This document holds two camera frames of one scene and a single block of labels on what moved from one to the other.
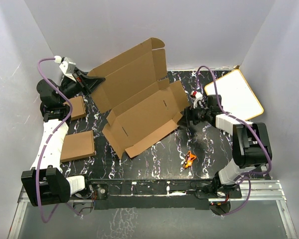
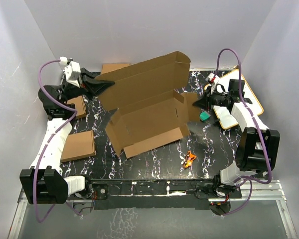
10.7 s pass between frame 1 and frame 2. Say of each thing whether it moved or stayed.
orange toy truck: stayed
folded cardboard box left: stayed
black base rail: stayed
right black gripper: moved
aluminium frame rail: stayed
